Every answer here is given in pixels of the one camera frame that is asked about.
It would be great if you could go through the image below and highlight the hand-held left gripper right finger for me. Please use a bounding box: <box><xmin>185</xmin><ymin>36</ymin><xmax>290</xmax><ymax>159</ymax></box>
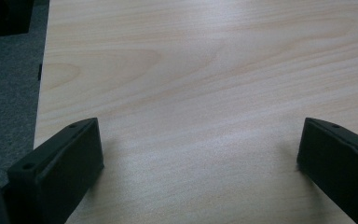
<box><xmin>296</xmin><ymin>117</ymin><xmax>358</xmax><ymax>224</ymax></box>

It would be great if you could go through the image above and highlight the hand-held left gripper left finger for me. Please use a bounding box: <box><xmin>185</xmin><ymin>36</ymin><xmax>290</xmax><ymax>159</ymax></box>
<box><xmin>7</xmin><ymin>117</ymin><xmax>105</xmax><ymax>224</ymax></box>

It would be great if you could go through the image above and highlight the black box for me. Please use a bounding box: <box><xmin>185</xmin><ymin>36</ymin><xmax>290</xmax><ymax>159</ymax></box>
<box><xmin>0</xmin><ymin>0</ymin><xmax>35</xmax><ymax>40</ymax></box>

